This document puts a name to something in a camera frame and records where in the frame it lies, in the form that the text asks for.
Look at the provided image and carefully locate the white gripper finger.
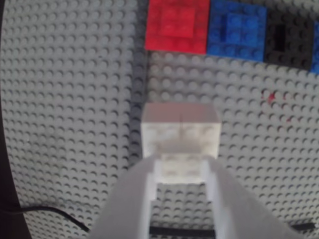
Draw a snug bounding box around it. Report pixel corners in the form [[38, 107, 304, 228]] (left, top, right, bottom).
[[201, 157, 309, 239], [89, 153, 163, 239]]

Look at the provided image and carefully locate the white LEGO cube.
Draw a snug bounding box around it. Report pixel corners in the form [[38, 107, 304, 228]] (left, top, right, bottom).
[[140, 103, 223, 185]]

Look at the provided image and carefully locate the black LEGO cube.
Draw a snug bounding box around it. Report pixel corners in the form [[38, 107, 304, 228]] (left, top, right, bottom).
[[263, 18, 316, 71]]

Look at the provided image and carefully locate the blue LEGO cube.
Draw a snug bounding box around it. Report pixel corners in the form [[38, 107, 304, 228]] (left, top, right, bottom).
[[310, 20, 319, 74], [205, 3, 268, 63]]

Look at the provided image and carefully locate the red LEGO cube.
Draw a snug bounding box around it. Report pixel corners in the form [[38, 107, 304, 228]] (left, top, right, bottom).
[[144, 0, 210, 54]]

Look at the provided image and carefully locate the long dark grey brick strip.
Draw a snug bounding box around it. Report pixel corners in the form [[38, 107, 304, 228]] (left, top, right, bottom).
[[128, 0, 151, 170]]

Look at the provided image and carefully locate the grey studded LEGO baseplate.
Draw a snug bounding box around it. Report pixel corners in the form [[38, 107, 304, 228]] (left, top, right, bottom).
[[0, 0, 319, 239]]

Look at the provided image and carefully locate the black cable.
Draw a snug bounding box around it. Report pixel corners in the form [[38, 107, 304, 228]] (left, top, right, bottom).
[[0, 206, 90, 233]]

